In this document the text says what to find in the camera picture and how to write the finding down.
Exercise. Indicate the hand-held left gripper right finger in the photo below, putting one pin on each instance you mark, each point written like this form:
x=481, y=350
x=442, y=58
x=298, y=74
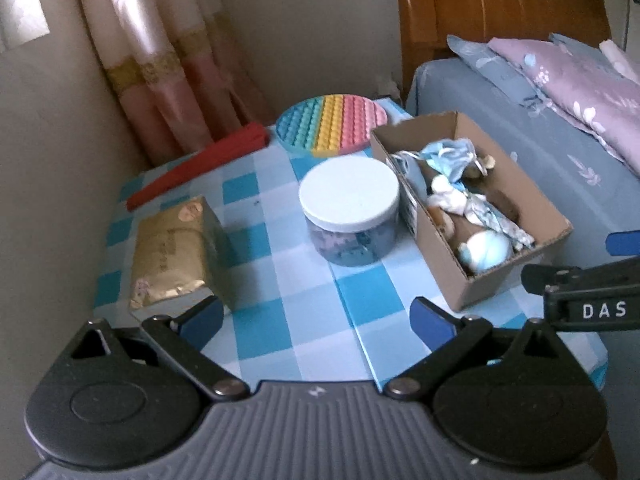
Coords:
x=432, y=322

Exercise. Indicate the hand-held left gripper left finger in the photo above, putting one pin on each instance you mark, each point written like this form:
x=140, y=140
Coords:
x=202, y=322

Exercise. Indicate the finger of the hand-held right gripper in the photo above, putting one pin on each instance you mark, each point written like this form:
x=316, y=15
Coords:
x=575, y=277
x=625, y=244

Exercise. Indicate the cardboard box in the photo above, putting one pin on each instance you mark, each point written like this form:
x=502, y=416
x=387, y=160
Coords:
x=435, y=260

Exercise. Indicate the light blue round plush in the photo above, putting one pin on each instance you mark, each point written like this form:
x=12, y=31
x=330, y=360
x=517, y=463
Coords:
x=485, y=252

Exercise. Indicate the blue face mask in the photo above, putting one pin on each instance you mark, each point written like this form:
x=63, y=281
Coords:
x=412, y=180
x=450, y=157

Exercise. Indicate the blue checked tablecloth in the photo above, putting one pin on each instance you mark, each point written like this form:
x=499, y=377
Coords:
x=280, y=320

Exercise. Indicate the gold tissue pack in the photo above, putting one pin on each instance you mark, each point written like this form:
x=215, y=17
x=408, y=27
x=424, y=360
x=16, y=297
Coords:
x=170, y=250

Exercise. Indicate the clear jar with white lid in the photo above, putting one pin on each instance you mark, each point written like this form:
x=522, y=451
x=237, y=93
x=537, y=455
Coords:
x=347, y=190

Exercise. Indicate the purple floral pillow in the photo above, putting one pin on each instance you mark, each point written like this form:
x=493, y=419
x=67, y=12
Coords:
x=590, y=90

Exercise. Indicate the red folded fan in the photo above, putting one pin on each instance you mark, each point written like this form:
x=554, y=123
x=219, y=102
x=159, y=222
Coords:
x=210, y=157

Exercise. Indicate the white cloth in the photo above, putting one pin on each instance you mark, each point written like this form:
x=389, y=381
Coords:
x=620, y=60

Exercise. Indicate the blue floral pillow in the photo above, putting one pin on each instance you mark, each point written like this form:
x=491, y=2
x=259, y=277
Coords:
x=500, y=70

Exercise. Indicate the rainbow pop bubble toy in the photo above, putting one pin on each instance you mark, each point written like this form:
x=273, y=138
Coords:
x=330, y=125

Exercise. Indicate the pink curtain with gold band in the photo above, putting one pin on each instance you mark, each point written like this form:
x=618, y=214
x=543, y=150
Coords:
x=150, y=60

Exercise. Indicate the wooden headboard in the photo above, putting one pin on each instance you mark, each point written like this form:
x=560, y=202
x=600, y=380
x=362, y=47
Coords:
x=475, y=10

